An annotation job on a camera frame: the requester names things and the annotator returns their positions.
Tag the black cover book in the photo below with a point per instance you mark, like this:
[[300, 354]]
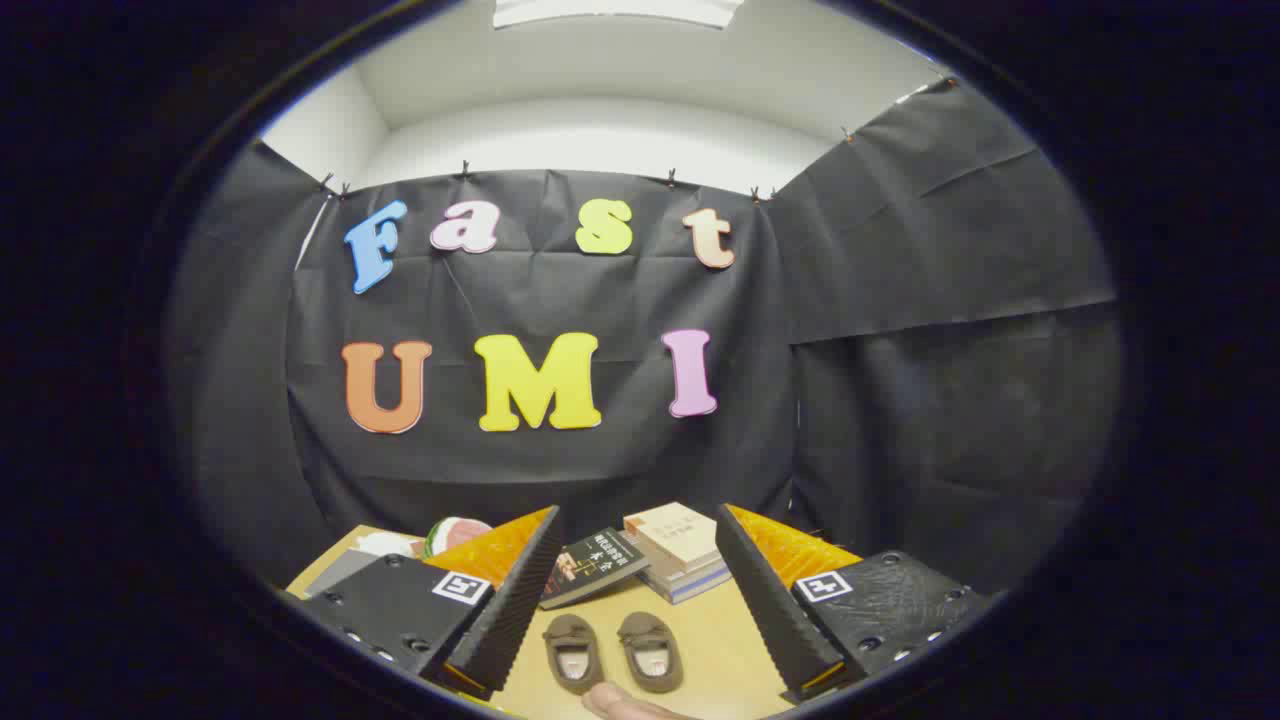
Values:
[[595, 565]]

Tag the black backdrop cloth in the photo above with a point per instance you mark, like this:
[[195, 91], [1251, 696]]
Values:
[[880, 400]]

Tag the watermelon slice plush toy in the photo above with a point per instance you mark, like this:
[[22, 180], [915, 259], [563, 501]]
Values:
[[455, 533]]

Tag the blue cover book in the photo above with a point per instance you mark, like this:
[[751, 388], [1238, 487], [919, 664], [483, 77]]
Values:
[[703, 586]]

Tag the brown fuzzy shoe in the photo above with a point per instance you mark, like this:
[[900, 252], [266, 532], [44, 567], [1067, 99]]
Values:
[[573, 650], [650, 650]]

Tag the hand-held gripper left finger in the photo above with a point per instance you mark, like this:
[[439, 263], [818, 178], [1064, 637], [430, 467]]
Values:
[[515, 610]]

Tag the beige fabric storage box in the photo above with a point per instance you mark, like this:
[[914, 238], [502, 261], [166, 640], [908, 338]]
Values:
[[340, 572]]

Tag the white plush toy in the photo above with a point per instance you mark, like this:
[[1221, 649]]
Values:
[[385, 543]]

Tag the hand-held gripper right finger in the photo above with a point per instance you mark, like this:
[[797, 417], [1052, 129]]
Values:
[[770, 610]]

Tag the white ceiling light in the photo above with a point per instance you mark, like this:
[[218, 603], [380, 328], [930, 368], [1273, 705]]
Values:
[[615, 10]]

